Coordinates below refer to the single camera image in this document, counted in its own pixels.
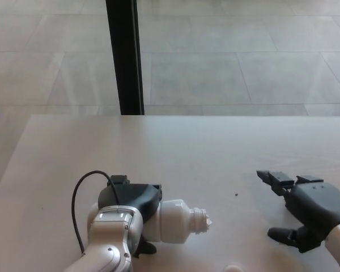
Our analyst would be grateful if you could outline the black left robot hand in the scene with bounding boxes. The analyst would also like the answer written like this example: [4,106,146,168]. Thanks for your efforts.
[97,175,163,258]

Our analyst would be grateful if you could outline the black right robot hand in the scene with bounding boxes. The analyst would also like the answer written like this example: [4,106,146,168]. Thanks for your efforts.
[256,169,340,253]

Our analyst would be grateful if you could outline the white plastic bottle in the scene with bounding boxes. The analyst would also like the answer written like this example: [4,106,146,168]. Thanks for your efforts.
[155,199,214,244]

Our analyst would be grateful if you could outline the white screw cap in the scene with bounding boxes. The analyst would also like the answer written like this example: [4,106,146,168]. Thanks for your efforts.
[225,263,246,272]

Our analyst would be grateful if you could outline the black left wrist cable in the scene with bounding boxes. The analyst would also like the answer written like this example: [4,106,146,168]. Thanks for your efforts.
[71,170,121,253]

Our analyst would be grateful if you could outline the black vertical post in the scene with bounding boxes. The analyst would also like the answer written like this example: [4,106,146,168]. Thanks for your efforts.
[105,0,145,116]

